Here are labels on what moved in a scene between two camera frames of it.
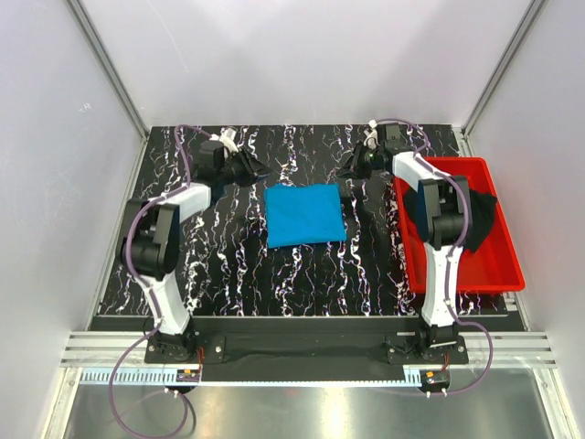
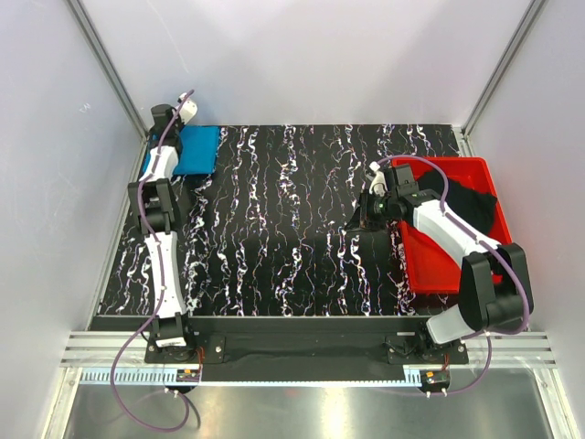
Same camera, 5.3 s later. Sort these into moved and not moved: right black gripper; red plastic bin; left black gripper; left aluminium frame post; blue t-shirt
Moved: blue t-shirt; right black gripper; left black gripper
Not moved: red plastic bin; left aluminium frame post
